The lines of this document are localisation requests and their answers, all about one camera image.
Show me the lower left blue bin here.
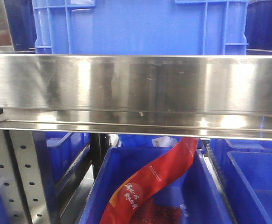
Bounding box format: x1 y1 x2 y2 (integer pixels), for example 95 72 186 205
44 132 91 182

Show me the lower centre blue bin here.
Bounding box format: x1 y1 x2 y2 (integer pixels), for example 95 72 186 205
78 147 231 224

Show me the upper blue plastic bin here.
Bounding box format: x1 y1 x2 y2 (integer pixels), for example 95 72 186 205
32 0 248 55

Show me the lower right blue bin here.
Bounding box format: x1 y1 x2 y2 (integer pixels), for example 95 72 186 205
210 139 272 224

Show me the red snack bag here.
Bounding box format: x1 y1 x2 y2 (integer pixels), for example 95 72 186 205
100 137 199 224

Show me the stainless steel shelf beam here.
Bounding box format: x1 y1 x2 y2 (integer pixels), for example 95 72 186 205
0 53 272 140

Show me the perforated metal shelf upright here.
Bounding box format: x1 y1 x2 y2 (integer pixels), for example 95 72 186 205
0 130 60 224

